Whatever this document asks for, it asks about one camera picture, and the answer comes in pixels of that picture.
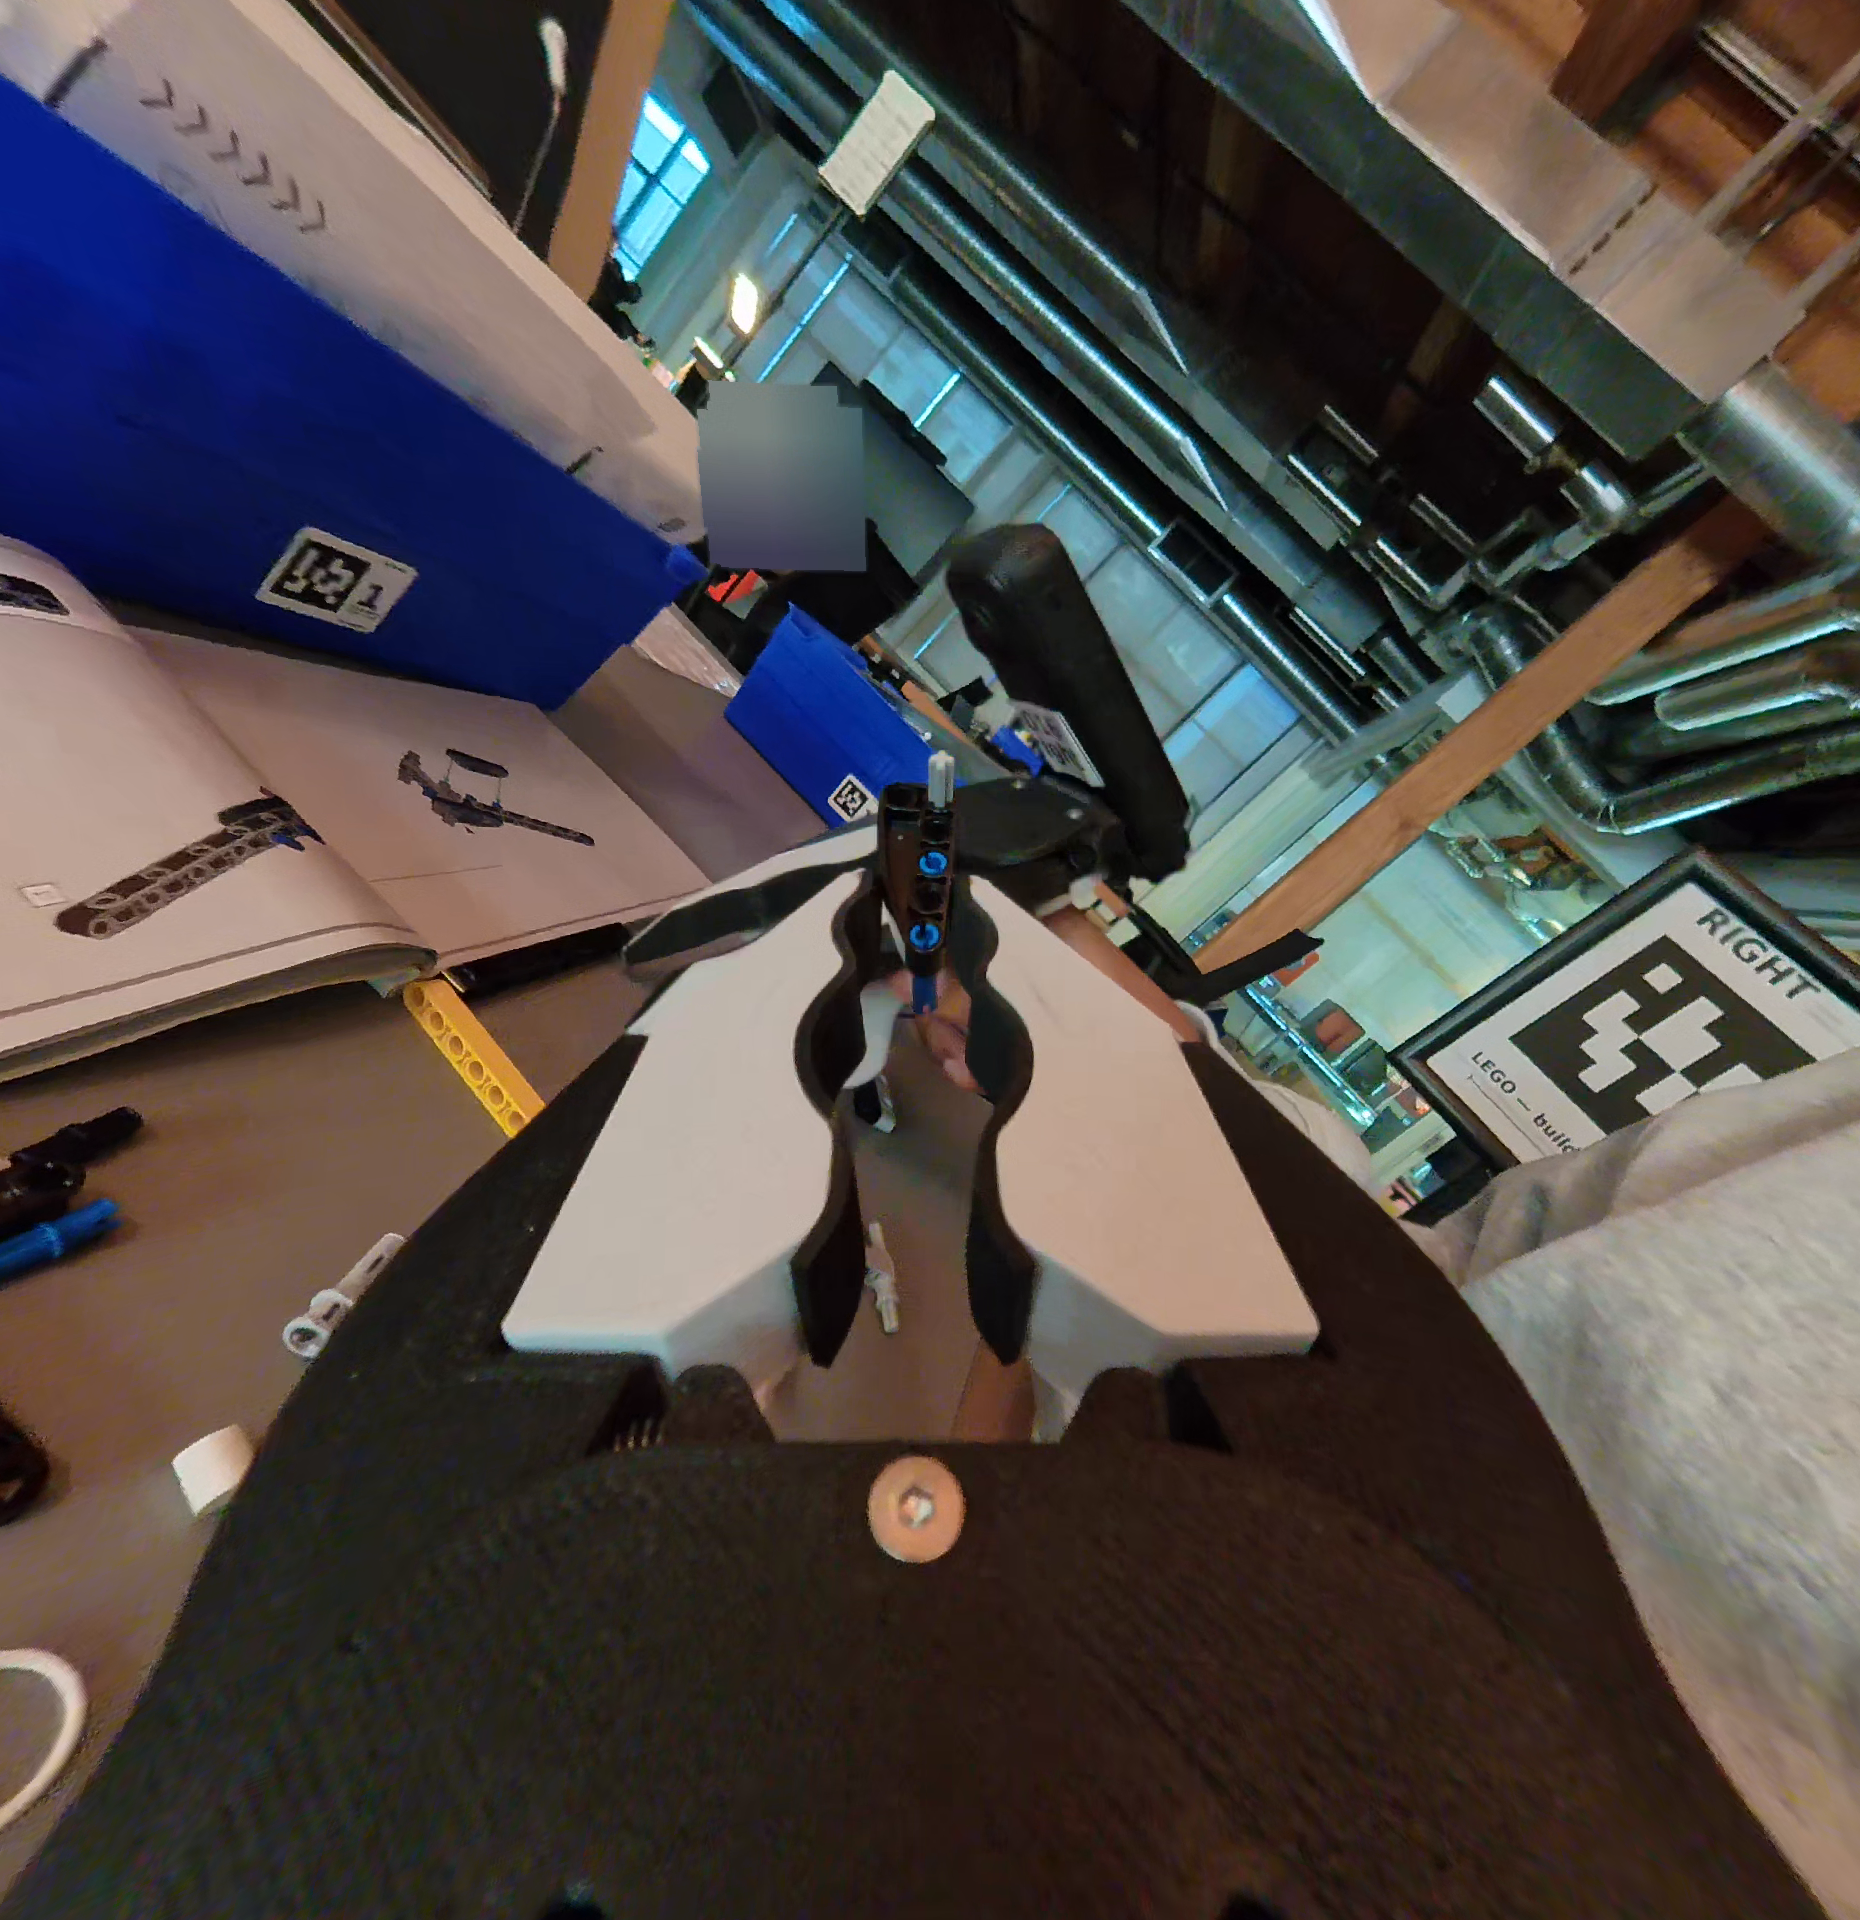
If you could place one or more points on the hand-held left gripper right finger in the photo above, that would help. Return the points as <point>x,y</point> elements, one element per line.
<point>1140,1200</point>

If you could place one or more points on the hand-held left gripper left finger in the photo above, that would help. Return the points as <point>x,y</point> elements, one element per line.
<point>676,1171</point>

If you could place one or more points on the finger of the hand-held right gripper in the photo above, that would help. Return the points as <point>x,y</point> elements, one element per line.
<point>720,919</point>
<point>870,1035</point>

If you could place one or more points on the black lego beam with blue pins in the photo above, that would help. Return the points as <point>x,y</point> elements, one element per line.
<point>916,853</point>

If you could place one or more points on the person's right forearm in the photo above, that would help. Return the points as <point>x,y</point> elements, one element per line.
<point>1694,1424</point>

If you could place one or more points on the small white lego pin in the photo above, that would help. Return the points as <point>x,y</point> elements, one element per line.
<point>883,1275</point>

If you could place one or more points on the long yellow lego beam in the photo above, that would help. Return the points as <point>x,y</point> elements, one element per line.
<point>475,1051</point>

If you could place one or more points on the lego instruction booklet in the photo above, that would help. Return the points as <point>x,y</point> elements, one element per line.
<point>195,778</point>

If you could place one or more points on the white lego bush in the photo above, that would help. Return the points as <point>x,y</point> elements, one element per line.
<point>212,1469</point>

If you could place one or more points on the black lego connector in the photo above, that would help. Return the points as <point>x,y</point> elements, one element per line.
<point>46,1171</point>

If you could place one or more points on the blue lego pin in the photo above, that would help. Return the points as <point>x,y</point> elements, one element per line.
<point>46,1245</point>

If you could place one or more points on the black lego piece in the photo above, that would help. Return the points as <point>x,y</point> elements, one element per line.
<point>0,1463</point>

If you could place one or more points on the person's right hand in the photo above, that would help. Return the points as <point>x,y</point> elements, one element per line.
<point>1111,944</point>

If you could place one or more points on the small blue storage bin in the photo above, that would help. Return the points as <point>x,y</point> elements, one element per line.
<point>810,705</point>

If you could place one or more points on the long silver ceiling pipe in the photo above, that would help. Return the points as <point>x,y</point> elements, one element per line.
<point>1020,299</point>

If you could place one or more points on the wooden ceiling beam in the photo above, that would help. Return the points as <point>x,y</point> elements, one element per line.
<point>1545,705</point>

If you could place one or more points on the framed tag sign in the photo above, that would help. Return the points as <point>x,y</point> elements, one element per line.
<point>1650,1035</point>

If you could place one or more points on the hanging white paper sign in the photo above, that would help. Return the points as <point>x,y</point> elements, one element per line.
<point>874,142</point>

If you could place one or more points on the white cardboard box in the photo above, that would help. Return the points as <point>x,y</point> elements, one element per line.
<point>422,299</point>

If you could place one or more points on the bundle of silver pipes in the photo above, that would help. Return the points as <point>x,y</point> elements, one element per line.
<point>1771,449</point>

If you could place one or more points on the large blue storage bin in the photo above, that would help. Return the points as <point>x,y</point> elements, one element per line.
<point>152,421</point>

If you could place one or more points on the thin rod with white tip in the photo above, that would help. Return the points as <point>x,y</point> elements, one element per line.
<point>551,53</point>

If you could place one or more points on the white rubber band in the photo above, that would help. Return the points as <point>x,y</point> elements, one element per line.
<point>17,1661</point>

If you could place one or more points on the large metal air duct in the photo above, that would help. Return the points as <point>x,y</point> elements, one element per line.
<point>1469,195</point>

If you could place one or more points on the wooden post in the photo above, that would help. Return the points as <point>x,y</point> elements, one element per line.
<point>610,151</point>

